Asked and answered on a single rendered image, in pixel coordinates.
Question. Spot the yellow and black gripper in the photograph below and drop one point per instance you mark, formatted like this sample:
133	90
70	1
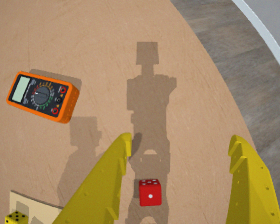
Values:
252	201

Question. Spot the red die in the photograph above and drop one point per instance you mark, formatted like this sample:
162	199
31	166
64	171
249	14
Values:
150	192

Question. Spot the orange digital multimeter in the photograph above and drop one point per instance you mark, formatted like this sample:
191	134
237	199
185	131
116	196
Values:
46	97

